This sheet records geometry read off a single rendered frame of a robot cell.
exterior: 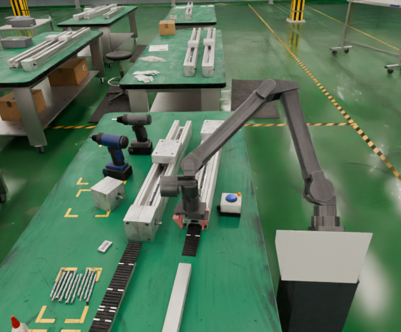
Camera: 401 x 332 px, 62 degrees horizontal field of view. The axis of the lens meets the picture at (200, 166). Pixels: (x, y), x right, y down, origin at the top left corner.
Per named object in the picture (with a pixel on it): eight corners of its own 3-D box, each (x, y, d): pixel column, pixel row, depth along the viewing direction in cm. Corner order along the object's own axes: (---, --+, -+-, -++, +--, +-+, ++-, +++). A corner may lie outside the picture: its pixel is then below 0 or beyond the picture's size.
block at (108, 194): (115, 215, 135) (111, 195, 130) (94, 206, 140) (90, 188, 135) (131, 201, 142) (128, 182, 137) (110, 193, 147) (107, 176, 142)
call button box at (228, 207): (240, 217, 131) (241, 205, 128) (216, 216, 133) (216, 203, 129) (241, 205, 138) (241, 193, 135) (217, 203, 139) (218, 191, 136)
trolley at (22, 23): (48, 85, 535) (29, 17, 482) (13, 86, 533) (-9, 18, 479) (66, 67, 622) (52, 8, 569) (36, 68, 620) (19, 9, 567)
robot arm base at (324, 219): (346, 232, 101) (334, 231, 113) (345, 205, 102) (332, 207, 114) (317, 231, 102) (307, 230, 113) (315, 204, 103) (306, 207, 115)
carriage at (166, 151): (176, 168, 152) (175, 156, 149) (153, 167, 154) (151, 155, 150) (182, 151, 166) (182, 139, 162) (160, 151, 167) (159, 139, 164)
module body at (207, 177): (207, 229, 126) (207, 211, 122) (182, 227, 127) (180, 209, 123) (224, 135, 193) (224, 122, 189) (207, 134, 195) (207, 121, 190)
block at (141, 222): (159, 242, 121) (157, 222, 116) (126, 240, 122) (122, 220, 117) (164, 226, 128) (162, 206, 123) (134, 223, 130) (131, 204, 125)
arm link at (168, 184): (194, 159, 109) (195, 163, 117) (159, 159, 109) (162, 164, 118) (194, 195, 106) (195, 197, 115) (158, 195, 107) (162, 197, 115)
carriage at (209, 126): (222, 145, 171) (222, 133, 167) (201, 144, 172) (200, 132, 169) (224, 132, 184) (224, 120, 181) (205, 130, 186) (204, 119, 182)
